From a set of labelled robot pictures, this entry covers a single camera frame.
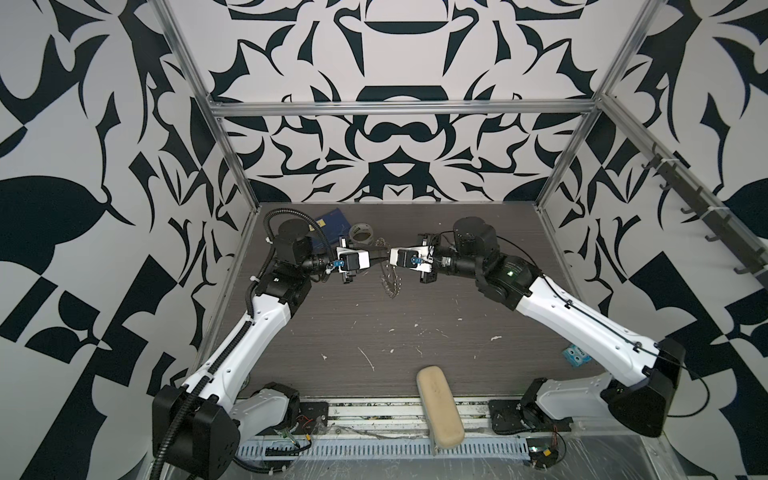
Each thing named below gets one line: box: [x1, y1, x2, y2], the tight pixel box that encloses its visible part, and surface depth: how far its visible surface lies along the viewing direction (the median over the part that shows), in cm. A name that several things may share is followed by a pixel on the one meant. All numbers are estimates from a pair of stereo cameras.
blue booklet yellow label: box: [308, 208, 352, 244], surface depth 114 cm
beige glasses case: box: [416, 366, 465, 449], surface depth 75 cm
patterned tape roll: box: [348, 222, 374, 246], surface depth 110 cm
